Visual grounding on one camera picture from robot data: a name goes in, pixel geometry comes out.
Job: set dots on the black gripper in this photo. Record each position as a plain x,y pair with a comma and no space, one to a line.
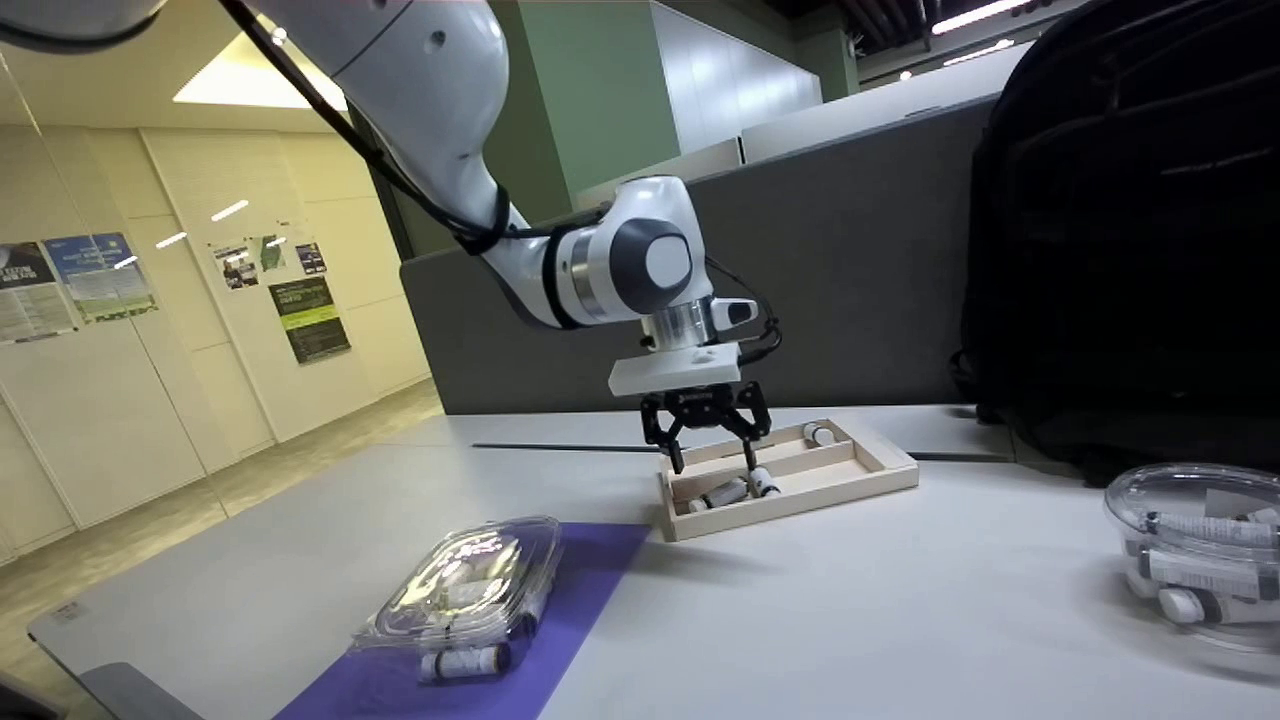
704,405

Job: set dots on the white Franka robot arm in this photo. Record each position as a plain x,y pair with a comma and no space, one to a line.
424,83

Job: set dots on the small white bottle black cap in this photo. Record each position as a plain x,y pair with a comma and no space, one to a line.
724,495
764,482

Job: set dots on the small gray round bottle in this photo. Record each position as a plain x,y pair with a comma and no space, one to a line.
819,433

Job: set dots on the wooden tray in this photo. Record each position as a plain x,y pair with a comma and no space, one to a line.
852,482

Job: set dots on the white bottle inside clamshell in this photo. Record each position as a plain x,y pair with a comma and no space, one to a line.
463,627

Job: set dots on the white bottle dark cap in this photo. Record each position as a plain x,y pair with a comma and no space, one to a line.
464,662

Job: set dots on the short white bottle in bowl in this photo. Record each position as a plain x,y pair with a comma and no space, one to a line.
1184,611

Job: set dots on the long white bottle in bowl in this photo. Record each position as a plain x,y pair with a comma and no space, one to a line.
1204,575
1204,526

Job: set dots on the purple mat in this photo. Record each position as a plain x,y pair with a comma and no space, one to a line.
587,585

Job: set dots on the clear plastic clamshell container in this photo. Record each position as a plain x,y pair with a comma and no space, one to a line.
464,583

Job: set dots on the green pillar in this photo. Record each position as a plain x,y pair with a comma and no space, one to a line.
587,95

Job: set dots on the black backpack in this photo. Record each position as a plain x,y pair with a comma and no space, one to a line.
1133,227

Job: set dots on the clear round plastic bowl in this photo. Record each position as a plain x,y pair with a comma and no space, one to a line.
1201,562

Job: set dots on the long ceiling light strip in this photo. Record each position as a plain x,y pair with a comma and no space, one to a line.
980,15

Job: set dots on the rectangular ceiling light panel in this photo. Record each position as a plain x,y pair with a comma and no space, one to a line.
255,83

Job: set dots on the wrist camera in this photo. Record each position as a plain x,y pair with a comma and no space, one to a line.
733,317

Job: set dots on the gray partition wall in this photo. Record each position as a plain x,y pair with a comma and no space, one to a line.
852,294

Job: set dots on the black green wall poster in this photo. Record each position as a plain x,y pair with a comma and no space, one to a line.
308,322

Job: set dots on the small dark wall notice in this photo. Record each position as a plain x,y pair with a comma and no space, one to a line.
308,257

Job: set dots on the small green wall notice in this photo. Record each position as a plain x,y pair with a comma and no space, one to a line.
275,251

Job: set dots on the small photo wall notice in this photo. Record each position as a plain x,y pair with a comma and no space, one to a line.
239,264

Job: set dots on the blue green wall poster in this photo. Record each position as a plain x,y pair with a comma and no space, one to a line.
104,275

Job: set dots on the white blue wall poster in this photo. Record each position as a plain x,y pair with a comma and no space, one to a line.
31,294

